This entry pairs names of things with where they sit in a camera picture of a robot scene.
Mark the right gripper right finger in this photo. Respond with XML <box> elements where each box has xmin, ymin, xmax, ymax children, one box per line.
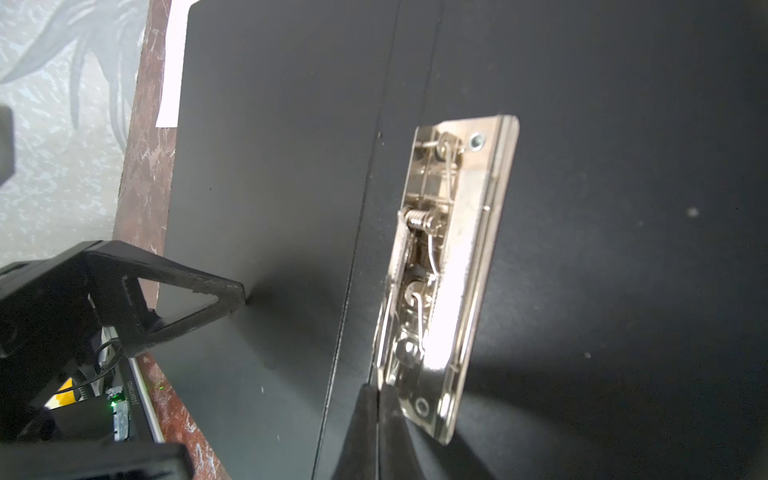
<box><xmin>378</xmin><ymin>385</ymin><xmax>426</xmax><ymax>480</ymax></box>

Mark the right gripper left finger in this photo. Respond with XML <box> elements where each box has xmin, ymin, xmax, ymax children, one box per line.
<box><xmin>332</xmin><ymin>384</ymin><xmax>378</xmax><ymax>480</ymax></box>

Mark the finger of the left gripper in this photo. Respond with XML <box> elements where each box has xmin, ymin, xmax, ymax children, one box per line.
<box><xmin>84</xmin><ymin>241</ymin><xmax>246</xmax><ymax>354</ymax></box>

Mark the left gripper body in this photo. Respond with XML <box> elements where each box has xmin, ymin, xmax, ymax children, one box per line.
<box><xmin>1</xmin><ymin>241</ymin><xmax>150</xmax><ymax>441</ymax></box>

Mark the teal folder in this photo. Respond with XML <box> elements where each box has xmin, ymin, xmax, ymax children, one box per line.
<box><xmin>153</xmin><ymin>1</ymin><xmax>767</xmax><ymax>479</ymax></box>

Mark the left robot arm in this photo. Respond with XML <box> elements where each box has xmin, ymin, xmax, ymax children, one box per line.
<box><xmin>1</xmin><ymin>241</ymin><xmax>246</xmax><ymax>479</ymax></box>

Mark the far left paper sheet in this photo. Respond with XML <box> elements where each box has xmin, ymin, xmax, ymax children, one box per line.
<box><xmin>155</xmin><ymin>0</ymin><xmax>197</xmax><ymax>128</ymax></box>

